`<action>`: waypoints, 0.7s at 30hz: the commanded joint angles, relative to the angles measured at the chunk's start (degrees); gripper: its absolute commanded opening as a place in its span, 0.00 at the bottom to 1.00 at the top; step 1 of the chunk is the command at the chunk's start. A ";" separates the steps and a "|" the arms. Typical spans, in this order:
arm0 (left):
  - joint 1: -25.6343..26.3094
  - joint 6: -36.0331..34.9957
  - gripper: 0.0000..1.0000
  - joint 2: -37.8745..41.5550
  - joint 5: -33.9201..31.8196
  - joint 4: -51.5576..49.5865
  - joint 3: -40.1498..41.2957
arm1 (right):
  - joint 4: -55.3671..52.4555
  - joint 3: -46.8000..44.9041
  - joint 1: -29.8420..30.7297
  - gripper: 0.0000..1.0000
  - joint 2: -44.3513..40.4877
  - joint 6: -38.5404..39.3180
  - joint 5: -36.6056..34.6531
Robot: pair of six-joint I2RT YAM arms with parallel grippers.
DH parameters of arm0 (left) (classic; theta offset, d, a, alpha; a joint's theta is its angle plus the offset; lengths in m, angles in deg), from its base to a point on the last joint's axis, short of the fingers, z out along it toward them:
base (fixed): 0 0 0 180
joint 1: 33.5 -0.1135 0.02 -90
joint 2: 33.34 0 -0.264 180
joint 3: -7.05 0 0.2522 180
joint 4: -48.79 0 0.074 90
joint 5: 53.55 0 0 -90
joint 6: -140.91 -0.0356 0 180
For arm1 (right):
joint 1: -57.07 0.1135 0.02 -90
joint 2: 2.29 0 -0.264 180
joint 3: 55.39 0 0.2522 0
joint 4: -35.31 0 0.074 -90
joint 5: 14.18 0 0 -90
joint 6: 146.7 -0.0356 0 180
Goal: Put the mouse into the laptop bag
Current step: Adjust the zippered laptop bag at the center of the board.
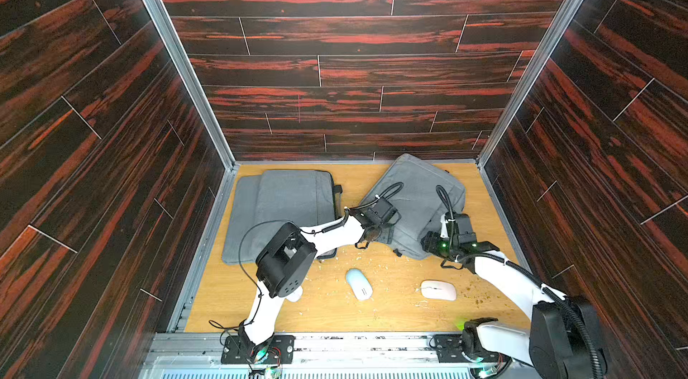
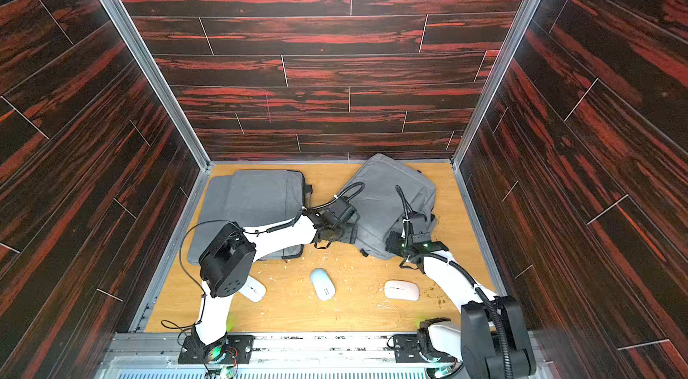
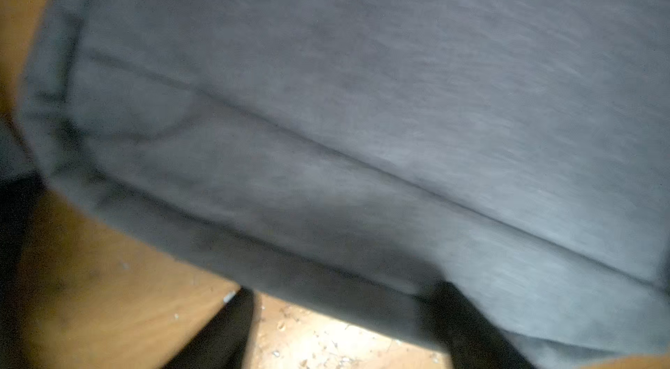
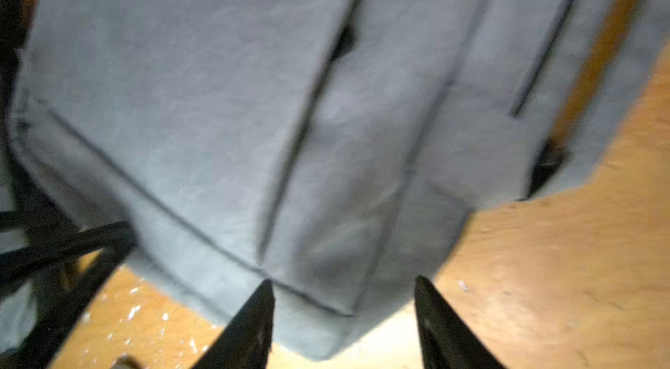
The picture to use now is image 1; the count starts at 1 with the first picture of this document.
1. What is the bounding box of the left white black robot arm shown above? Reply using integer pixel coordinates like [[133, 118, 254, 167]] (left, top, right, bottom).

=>
[[238, 196, 400, 359]]

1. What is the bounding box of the left white computer mouse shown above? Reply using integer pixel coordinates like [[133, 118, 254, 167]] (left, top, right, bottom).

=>
[[286, 286, 304, 303]]

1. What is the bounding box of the grey laptop bag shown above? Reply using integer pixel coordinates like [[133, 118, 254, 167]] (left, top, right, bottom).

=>
[[221, 175, 269, 265], [361, 154, 466, 261], [239, 170, 342, 262]]

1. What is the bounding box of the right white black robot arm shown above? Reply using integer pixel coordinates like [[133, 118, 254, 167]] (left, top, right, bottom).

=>
[[421, 213, 608, 378]]

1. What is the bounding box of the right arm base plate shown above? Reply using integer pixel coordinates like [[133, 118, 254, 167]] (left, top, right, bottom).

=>
[[428, 333, 510, 366]]

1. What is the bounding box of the right white pink computer mouse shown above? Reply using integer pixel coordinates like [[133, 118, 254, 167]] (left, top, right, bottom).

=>
[[420, 280, 457, 302]]

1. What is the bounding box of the aluminium front rail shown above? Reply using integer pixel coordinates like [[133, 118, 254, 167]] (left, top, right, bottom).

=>
[[139, 332, 538, 378]]

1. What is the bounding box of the pale blue computer mouse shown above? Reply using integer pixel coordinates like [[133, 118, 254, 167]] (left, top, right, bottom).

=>
[[345, 268, 373, 301]]

